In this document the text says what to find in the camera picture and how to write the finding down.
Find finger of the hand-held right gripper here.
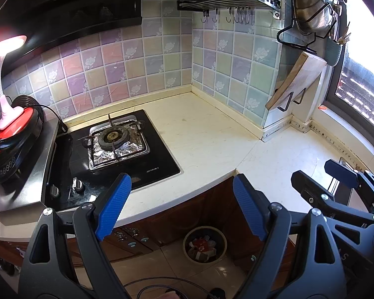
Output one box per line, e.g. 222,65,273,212
325,159,374,215
291,170,374,225

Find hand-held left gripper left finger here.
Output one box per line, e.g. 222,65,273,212
18,173,132,299

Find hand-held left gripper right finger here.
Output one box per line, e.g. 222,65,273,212
233,173,348,299

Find round trash bin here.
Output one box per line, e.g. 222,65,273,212
183,226,228,264

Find wooden base cabinet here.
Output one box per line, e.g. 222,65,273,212
0,174,300,275

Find aluminium foil burner liner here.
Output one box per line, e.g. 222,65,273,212
88,119,151,171

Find black glass gas stove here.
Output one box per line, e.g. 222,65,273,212
45,109,181,212

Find gas burner with pan support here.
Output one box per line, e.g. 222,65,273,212
83,120,144,163

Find wooden cutting board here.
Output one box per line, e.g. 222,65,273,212
266,51,328,111

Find window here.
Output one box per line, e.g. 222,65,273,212
326,0,374,149

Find green utensil cup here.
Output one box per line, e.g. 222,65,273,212
325,22,351,68

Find red and black electric cooker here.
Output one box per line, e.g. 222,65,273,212
0,95,46,184

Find pink desk lamp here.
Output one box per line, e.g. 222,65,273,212
0,35,28,131

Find steel wok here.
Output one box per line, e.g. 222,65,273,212
291,0,342,35

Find black range hood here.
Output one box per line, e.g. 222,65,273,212
0,0,143,69

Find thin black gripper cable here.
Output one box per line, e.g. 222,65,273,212
123,278,200,299

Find black power cable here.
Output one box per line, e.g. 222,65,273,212
34,104,69,133

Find black wire pot rack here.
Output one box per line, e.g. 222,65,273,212
277,1,338,55

